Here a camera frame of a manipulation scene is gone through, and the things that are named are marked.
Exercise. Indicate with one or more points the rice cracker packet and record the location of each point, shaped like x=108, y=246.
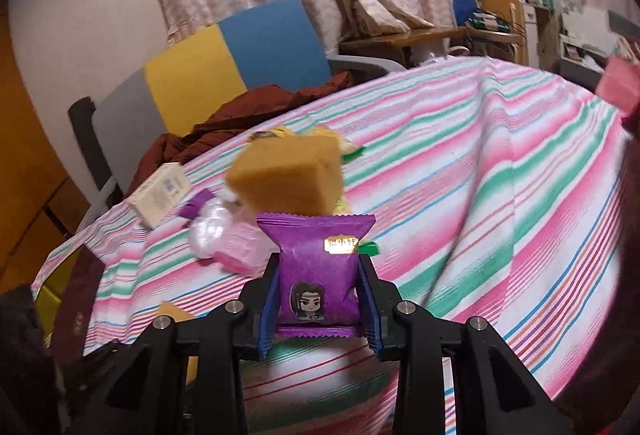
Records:
x=345, y=147

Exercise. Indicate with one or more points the purple crumpled wrapper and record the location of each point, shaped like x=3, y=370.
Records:
x=195, y=205

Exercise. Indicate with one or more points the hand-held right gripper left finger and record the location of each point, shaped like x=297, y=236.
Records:
x=265, y=315

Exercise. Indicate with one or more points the blue bottle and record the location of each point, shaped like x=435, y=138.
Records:
x=462, y=7

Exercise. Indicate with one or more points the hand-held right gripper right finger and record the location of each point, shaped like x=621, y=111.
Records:
x=372, y=310

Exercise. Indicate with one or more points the pink box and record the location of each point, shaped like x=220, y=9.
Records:
x=620, y=82

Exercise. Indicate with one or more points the striped table cloth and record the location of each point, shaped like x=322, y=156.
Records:
x=450, y=165

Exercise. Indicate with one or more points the black foam roll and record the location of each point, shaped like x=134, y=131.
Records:
x=82, y=130

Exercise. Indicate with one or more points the grey storage shelf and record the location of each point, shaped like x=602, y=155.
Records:
x=585, y=30

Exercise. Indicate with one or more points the wooden desk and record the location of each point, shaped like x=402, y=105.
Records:
x=425, y=35

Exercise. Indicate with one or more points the tan sponge block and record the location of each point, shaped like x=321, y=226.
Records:
x=285, y=180

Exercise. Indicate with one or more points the brown red jacket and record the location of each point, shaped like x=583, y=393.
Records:
x=240, y=110

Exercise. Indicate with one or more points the wooden wardrobe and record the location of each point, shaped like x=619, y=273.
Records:
x=25, y=140

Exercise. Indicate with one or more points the grey yellow blue chair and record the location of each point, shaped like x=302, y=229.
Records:
x=260, y=45

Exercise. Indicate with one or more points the dark red cloth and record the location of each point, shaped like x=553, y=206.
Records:
x=75, y=305

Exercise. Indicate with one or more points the cream cardboard box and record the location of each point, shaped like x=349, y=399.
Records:
x=157, y=195

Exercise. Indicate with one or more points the wooden cabinet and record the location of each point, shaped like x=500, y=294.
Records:
x=500, y=5

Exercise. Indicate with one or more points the purple snack packet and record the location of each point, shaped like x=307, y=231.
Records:
x=315, y=265

